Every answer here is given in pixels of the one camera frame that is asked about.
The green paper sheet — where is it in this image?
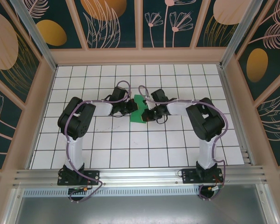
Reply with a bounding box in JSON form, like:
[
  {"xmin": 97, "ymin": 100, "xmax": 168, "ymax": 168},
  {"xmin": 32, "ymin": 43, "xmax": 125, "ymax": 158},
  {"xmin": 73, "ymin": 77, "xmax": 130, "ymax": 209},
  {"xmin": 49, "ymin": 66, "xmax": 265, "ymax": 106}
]
[{"xmin": 129, "ymin": 94, "xmax": 149, "ymax": 124}]

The grey metal sheet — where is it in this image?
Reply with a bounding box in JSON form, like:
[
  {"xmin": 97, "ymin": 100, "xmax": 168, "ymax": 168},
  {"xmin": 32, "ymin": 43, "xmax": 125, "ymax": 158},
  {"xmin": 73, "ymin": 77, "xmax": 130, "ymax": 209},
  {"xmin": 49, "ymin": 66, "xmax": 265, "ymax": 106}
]
[{"xmin": 14, "ymin": 195, "xmax": 269, "ymax": 224}]

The aluminium side strut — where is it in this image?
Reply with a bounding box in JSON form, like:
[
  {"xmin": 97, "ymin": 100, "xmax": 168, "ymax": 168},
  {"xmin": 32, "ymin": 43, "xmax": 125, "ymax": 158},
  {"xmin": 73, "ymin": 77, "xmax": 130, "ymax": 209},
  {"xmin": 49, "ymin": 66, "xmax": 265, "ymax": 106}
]
[
  {"xmin": 3, "ymin": 188, "xmax": 25, "ymax": 224},
  {"xmin": 256, "ymin": 184, "xmax": 280, "ymax": 224}
]

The long aluminium base rail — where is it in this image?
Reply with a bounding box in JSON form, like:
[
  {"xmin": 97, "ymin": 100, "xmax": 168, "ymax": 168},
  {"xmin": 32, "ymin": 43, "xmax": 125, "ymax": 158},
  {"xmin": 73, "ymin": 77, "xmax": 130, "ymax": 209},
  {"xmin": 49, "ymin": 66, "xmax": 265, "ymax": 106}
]
[{"xmin": 13, "ymin": 165, "xmax": 270, "ymax": 188}]

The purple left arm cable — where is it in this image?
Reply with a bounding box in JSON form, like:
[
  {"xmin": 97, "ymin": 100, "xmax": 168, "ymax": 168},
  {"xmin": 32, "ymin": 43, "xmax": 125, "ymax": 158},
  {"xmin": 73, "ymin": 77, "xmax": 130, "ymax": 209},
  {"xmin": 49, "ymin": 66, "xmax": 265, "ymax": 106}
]
[{"xmin": 63, "ymin": 80, "xmax": 132, "ymax": 203}]

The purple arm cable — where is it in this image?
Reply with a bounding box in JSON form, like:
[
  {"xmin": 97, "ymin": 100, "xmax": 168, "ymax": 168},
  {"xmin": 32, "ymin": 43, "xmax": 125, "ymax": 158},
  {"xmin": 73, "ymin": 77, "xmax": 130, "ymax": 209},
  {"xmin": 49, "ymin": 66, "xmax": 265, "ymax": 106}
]
[
  {"xmin": 63, "ymin": 80, "xmax": 132, "ymax": 203},
  {"xmin": 139, "ymin": 85, "xmax": 229, "ymax": 202}
]

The aluminium side rail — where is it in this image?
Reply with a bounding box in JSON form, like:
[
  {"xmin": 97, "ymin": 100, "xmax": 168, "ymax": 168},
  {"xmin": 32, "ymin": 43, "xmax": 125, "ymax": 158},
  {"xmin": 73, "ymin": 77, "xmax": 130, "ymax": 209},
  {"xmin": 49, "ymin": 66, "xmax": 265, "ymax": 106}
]
[{"xmin": 218, "ymin": 65, "xmax": 256, "ymax": 167}]

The slotted metal cable duct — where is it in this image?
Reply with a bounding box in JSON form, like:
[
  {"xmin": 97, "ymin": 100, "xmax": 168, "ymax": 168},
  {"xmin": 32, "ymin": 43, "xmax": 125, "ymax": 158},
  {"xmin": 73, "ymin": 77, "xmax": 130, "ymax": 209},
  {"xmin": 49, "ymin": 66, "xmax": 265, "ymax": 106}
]
[{"xmin": 23, "ymin": 188, "xmax": 201, "ymax": 197}]

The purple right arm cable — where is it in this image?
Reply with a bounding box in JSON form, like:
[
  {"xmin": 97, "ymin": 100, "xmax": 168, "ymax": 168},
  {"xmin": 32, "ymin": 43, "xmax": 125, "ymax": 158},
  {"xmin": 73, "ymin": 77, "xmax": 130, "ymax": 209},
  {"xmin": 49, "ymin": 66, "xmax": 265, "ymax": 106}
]
[{"xmin": 139, "ymin": 85, "xmax": 229, "ymax": 202}]

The aluminium corner post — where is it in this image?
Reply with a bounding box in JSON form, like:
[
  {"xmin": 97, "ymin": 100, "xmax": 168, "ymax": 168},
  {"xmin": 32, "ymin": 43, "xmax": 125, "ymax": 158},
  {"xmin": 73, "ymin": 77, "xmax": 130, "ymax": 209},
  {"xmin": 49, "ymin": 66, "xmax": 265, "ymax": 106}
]
[
  {"xmin": 10, "ymin": 0, "xmax": 58, "ymax": 71},
  {"xmin": 219, "ymin": 0, "xmax": 264, "ymax": 69}
]

